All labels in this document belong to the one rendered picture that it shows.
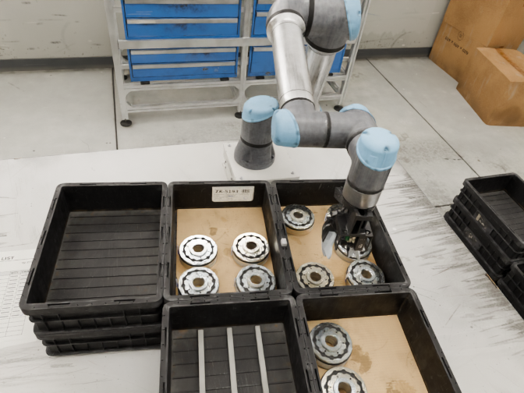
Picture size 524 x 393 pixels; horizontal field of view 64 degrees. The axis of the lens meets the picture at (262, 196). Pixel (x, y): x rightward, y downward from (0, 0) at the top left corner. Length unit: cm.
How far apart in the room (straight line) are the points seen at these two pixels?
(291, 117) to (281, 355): 54
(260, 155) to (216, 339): 68
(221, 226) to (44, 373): 58
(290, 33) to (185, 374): 80
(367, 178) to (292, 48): 35
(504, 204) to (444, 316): 100
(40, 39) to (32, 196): 236
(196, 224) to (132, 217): 19
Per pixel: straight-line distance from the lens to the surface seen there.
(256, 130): 140
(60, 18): 375
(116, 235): 125
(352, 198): 85
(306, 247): 122
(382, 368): 108
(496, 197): 229
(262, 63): 307
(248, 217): 127
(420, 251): 152
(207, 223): 125
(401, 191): 172
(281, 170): 150
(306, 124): 83
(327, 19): 113
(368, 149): 78
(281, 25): 105
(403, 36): 460
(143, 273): 115
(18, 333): 129
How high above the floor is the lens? 175
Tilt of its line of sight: 43 degrees down
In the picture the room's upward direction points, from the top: 8 degrees clockwise
